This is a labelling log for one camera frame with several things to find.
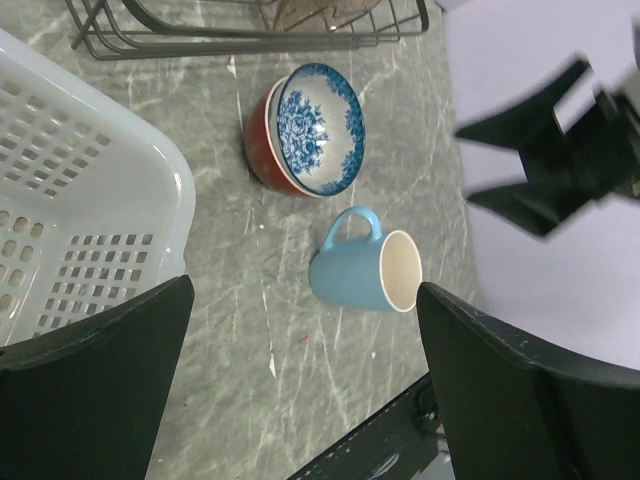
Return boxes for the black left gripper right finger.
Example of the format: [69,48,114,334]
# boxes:
[416,282,639,479]

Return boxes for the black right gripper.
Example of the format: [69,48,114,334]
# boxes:
[455,58,639,237]

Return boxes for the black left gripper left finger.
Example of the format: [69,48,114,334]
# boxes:
[1,275,194,479]

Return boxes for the blue speckled bowl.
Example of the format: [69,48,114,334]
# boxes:
[267,63,366,197]

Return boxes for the white plastic bin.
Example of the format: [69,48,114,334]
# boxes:
[1,33,196,345]

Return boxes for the light blue mug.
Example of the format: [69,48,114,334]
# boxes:
[308,206,423,313]

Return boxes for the black wire dish rack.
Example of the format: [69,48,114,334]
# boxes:
[66,1,429,61]

